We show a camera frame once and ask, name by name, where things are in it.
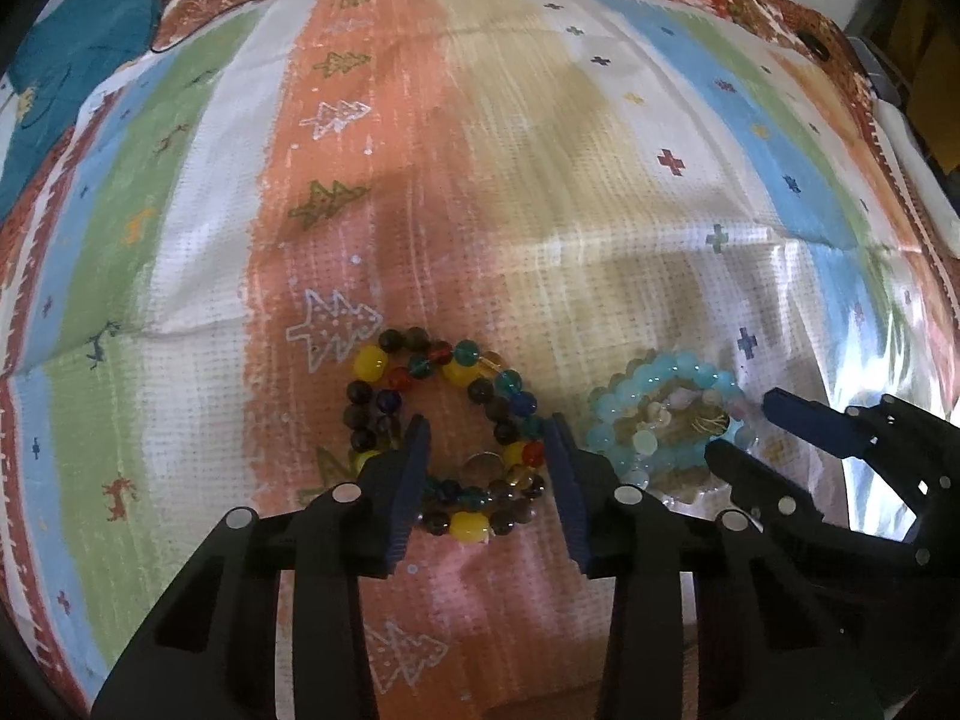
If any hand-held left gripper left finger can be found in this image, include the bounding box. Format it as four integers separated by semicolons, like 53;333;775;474
90;415;433;720

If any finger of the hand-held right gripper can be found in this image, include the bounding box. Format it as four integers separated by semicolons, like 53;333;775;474
703;439;912;578
760;387;901;460

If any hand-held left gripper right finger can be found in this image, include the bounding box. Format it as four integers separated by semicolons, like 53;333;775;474
543;412;852;720

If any multicoloured bead bracelet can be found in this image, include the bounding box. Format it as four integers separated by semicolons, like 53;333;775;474
343;325;550;547

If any light blue bead bracelet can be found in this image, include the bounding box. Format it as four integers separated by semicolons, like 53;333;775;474
585;350;760;488

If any striped printed cloth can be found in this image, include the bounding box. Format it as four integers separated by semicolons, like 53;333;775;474
0;0;947;720

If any teal cloth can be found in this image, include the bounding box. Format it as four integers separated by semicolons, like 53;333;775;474
0;0;163;220

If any pale pearl bead bracelet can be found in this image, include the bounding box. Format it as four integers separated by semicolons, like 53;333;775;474
621;382;734;460

